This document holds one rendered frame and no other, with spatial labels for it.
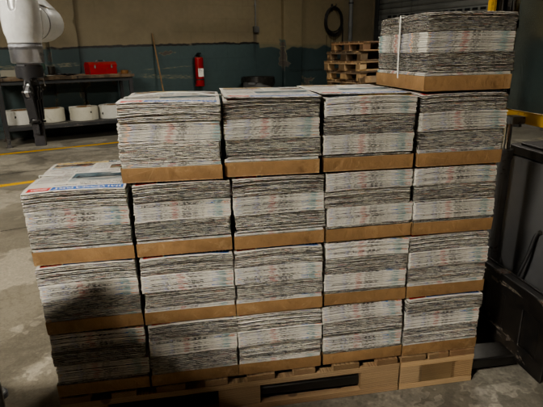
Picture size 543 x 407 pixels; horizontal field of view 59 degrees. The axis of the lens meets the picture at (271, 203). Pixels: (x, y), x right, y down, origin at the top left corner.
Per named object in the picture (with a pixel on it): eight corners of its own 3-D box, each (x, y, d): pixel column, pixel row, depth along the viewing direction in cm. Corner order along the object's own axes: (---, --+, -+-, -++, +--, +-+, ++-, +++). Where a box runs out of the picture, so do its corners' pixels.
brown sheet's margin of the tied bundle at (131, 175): (130, 170, 151) (128, 157, 149) (221, 166, 154) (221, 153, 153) (121, 183, 135) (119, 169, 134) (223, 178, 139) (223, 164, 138)
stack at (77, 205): (86, 362, 192) (54, 161, 167) (363, 332, 211) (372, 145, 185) (62, 436, 156) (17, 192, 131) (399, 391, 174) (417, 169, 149)
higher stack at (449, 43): (361, 332, 210) (376, 18, 171) (425, 325, 215) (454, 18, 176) (397, 391, 174) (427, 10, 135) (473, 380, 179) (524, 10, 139)
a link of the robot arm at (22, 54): (46, 44, 142) (49, 65, 144) (13, 44, 141) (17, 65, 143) (37, 44, 134) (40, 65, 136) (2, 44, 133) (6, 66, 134)
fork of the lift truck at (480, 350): (242, 380, 176) (242, 371, 175) (501, 349, 192) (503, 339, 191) (246, 399, 167) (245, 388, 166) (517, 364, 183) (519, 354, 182)
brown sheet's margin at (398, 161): (297, 148, 180) (297, 136, 179) (370, 144, 184) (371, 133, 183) (323, 172, 145) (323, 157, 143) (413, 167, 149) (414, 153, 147)
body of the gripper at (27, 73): (37, 65, 136) (43, 98, 139) (46, 64, 144) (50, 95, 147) (9, 65, 135) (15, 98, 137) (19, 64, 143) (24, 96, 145)
